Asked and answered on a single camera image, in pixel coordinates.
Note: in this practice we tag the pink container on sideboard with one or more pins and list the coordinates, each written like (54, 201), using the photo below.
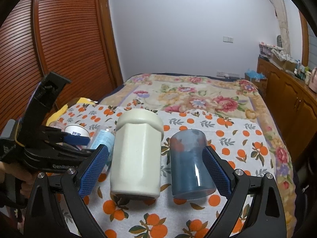
(313, 80)

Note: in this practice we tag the cardboard box with blue items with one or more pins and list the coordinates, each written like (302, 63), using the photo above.
(258, 79)

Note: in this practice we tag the white paper cup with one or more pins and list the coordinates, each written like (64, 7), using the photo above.
(78, 130)

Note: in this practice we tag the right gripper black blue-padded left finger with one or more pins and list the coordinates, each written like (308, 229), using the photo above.
(44, 217)

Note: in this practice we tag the floral bed blanket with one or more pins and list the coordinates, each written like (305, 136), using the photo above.
(233, 114)

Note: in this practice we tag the brown wooden sideboard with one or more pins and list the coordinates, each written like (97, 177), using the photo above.
(292, 106)

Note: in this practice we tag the clutter of boxes on sideboard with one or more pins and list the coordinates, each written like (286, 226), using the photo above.
(282, 60)

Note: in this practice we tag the white wall switch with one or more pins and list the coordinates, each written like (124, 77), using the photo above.
(228, 39)

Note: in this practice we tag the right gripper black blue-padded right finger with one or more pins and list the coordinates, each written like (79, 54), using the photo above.
(265, 217)

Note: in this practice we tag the yellow plush pillow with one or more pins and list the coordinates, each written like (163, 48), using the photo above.
(57, 116)

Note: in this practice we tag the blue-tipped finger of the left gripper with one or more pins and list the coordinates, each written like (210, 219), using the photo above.
(64, 137)

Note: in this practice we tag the white wall socket strip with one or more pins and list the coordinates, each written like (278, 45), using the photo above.
(227, 75)

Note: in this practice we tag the person's hand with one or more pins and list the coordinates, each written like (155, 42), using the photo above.
(18, 172)

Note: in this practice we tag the blue translucent plastic cup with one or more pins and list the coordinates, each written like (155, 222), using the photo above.
(189, 177)

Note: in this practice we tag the light blue clear cup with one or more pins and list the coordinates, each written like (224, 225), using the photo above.
(104, 136)

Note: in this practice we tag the brown louvered wardrobe door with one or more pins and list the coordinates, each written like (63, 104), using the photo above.
(73, 38)

